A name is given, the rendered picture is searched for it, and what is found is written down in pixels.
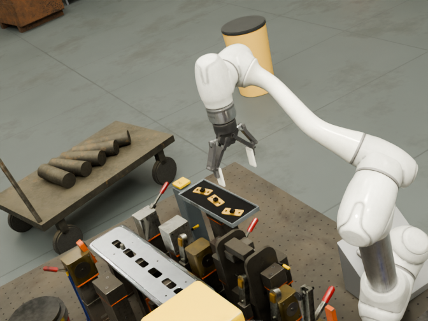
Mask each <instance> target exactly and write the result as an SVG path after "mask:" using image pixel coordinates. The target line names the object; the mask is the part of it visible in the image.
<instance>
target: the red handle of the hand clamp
mask: <svg viewBox="0 0 428 321"><path fill-rule="evenodd" d="M334 288H335V287H333V286H331V287H330V286H329V288H328V289H327V291H326V293H325V295H324V296H323V298H322V301H321V303H320V304H319V306H318V308H317V310H316V312H315V321H317V320H318V319H319V317H320V315H321V314H322V312H323V310H324V308H325V306H326V305H327V304H328V302H329V300H330V299H331V297H332V295H333V293H334V291H335V289H334Z"/></svg>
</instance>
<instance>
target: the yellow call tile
mask: <svg viewBox="0 0 428 321"><path fill-rule="evenodd" d="M190 183H191V182H190V180H188V179H186V178H184V177H182V178H180V179H179V180H177V181H175V182H173V183H172V184H173V186H175V187H177V188H178V189H182V188H184V187H185V186H187V185H188V184H190Z"/></svg>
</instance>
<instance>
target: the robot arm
mask: <svg viewBox="0 0 428 321"><path fill-rule="evenodd" d="M195 78H196V85H197V89H198V92H199V95H200V97H201V100H202V101H203V103H204V105H205V109H206V112H207V115H208V119H209V121H210V122H211V123H212V125H213V129H214V132H215V134H216V139H214V140H209V141H208V144H209V151H208V160H207V166H206V169H207V170H210V171H213V173H214V176H215V178H217V180H218V184H219V185H221V186H223V187H225V182H224V177H223V174H222V170H221V168H219V166H220V163H221V160H222V157H223V154H224V151H226V148H227V147H229V146H231V145H232V144H234V143H235V141H236V140H237V141H239V142H240V143H242V144H244V145H246V146H248V147H246V153H247V156H248V161H249V164H250V165H251V166H253V167H257V165H256V162H255V157H254V156H255V150H254V149H255V148H256V146H255V144H257V143H258V141H257V140H256V139H255V138H254V137H253V136H252V135H251V133H250V132H249V131H248V130H247V129H246V125H245V124H242V123H240V122H239V123H238V126H237V123H236V119H235V116H236V110H235V107H234V101H233V99H232V93H233V92H234V88H235V87H243V88H246V87H248V86H251V85H252V86H256V87H260V88H262V89H264V90H265V91H267V92H268V93H269V94H270V95H271V96H272V97H273V98H274V99H275V101H276V102H277V103H278V104H279V105H280V106H281V107H282V108H283V110H284V111H285V112H286V114H287V115H288V116H289V117H290V118H291V119H292V120H293V121H294V123H295V124H296V125H297V126H298V127H299V128H300V129H301V130H302V131H303V132H304V133H305V134H307V135H308V136H309V137H310V138H311V139H313V140H315V141H316V142H317V143H319V144H321V145H322V146H324V147H326V148H327V149H329V150H330V151H332V152H333V153H335V154H336V155H338V156H339V157H341V158H342V159H344V160H345V161H347V162H348V163H350V164H351V165H353V166H355V167H356V171H355V174H354V176H353V178H352V180H351V181H350V183H349V184H348V187H347V188H346V191H345V194H344V196H343V198H342V201H341V204H340V206H339V210H338V216H337V228H338V233H339V235H340V236H341V237H342V239H343V240H344V241H346V242H347V243H349V244H351V245H353V246H357V247H359V249H358V250H357V252H356V253H357V255H358V256H359V257H360V258H361V259H362V263H363V266H364V270H365V272H363V274H362V276H361V279H360V296H359V303H358V309H359V315H360V318H361V319H362V321H400V320H401V319H402V317H403V315H404V312H405V311H406V308H407V305H408V303H409V300H410V297H411V293H412V290H413V285H414V282H415V279H416V277H417V276H418V274H419V272H420V270H421V268H422V266H423V265H424V262H425V261H426V260H427V259H428V235H426V233H425V232H423V231H422V230H420V229H418V228H416V227H413V226H412V225H401V226H398V227H395V228H393V229H392V230H391V228H392V223H393V217H394V211H395V207H396V204H395V202H396V197H397V193H398V190H399V188H400V187H401V188H406V187H407V186H409V185H410V184H411V183H413V182H414V180H415V178H416V175H417V172H418V165H417V163H416V161H415V160H414V159H413V158H412V157H411V156H410V155H408V154H407V153H406V152H405V151H404V150H402V149H400V148H399V147H398V146H395V145H393V144H392V143H389V142H388V141H385V140H384V139H381V138H378V137H376V136H372V135H369V134H366V133H363V132H359V131H353V130H349V129H345V128H342V127H338V126H335V125H332V124H329V123H327V122H324V121H323V120H321V119H320V118H318V117H317V116H316V115H315V114H314V113H312V112H311V111H310V110H309V109H308V108H307V107H306V106H305V105H304V104H303V103H302V102H301V101H300V100H299V99H298V98H297V97H296V96H295V95H294V94H293V93H292V92H291V90H290V89H289V88H288V87H287V86H286V85H285V84H284V83H282V82H281V81H280V80H279V79H278V78H277V77H276V76H274V75H272V74H271V73H270V72H268V71H266V70H265V69H263V68H262V67H261V66H260V65H259V63H258V60H257V59H256V58H255V57H254V56H253V53H252V51H251V50H250V49H249V48H248V47H247V46H246V45H243V44H239V43H237V44H233V45H229V46H228V47H226V48H225V49H223V50H222V51H221V52H220V53H219V54H215V53H208V54H206V55H203V56H201V57H200V58H198V60H197V61H196V64H195ZM239 131H241V132H242V133H243V134H244V135H245V136H246V137H247V138H248V139H249V140H250V143H249V142H247V141H246V140H244V139H242V138H240V137H239V136H238V132H239ZM217 143H218V144H217ZM221 145H223V147H221Z"/></svg>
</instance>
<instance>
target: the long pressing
mask: <svg viewBox="0 0 428 321"><path fill-rule="evenodd" d="M116 240H118V241H119V242H121V243H123V244H124V245H125V247H126V249H125V250H121V248H117V247H116V246H114V245H113V244H112V243H113V242H114V241H116ZM89 247H90V249H91V250H92V251H93V252H94V253H95V254H96V255H98V256H99V257H100V258H101V259H102V260H104V261H105V262H106V263H107V264H108V265H110V266H111V267H112V268H113V269H114V270H115V271H116V272H118V273H119V274H120V275H122V276H123V277H124V278H125V279H126V280H127V281H128V282H130V283H131V284H132V285H134V286H135V287H136V288H137V289H138V290H139V291H140V292H142V293H143V294H144V295H145V296H147V298H149V299H150V300H151V301H152V302H153V303H155V304H156V305H157V306H158V307H159V306H160V305H162V304H164V303H165V302H166V301H168V300H169V299H171V298H172V297H173V296H175V295H176V294H175V293H174V291H175V290H176V289H178V288H181V289H182V290H183V289H185V288H186V287H188V286H189V285H191V284H192V283H194V282H196V281H200V282H202V283H203V284H205V285H206V286H207V287H209V288H210V289H211V290H213V291H215V292H216V290H215V289H214V288H213V287H211V286H210V285H208V284H207V283H206V282H204V281H203V280H202V279H200V278H199V277H197V276H196V275H195V274H193V273H191V272H190V271H189V270H188V269H186V268H185V267H183V266H182V265H181V264H179V263H177V261H175V260H173V259H172V258H171V257H169V256H168V255H166V254H165V253H164V252H162V251H161V250H159V249H158V248H157V247H155V246H153V245H152V244H151V243H149V242H148V241H147V240H145V239H144V238H142V237H141V236H140V235H138V234H137V233H135V232H134V231H133V230H131V229H130V228H128V227H127V226H126V225H118V226H117V227H115V228H114V229H112V230H110V231H108V232H107V233H106V234H103V235H102V236H100V237H99V238H97V239H95V240H94V241H93V242H92V243H91V244H90V246H89ZM127 249H130V250H131V251H132V252H134V253H135V254H136V255H135V256H134V257H132V258H130V257H128V256H127V255H126V254H125V253H124V251H126V250H127ZM138 259H143V260H144V261H145V262H147V263H148V266H146V267H141V266H140V265H139V264H137V263H136V261H137V260H138ZM157 261H158V262H157ZM152 268H155V269H156V270H158V272H160V273H161V274H162V275H161V276H160V277H158V278H155V277H154V276H152V275H151V274H150V273H149V272H148V271H149V270H151V269H152ZM165 279H169V280H171V281H172V282H173V283H174V284H176V287H174V288H173V289H169V288H168V287H167V286H165V285H164V284H163V283H162V281H164V280H165ZM185 282H186V283H185ZM166 295H167V296H166Z"/></svg>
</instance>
